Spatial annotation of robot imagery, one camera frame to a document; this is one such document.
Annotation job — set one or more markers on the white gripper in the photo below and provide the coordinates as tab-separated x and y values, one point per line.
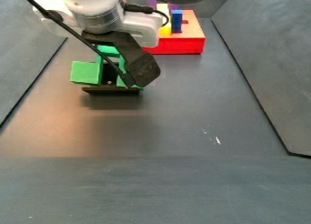
101	16

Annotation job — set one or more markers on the purple post right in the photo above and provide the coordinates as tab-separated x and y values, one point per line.
151	3

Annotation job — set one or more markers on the yellow long bar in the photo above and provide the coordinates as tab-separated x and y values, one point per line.
163	10

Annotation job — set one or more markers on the green bridge-shaped block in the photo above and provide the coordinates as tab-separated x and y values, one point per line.
97	73

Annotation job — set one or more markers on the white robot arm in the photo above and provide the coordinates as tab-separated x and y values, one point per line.
101	16

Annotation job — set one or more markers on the blue post left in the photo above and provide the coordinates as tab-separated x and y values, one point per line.
176	20

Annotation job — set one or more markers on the red base board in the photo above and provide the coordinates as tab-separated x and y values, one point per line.
184	43

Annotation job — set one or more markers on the purple post left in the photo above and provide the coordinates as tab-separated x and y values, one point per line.
172	6

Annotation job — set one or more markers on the purple post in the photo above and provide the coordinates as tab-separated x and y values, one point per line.
172	6
151	3

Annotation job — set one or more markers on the black angle fixture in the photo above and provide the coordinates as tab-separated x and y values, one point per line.
108	87

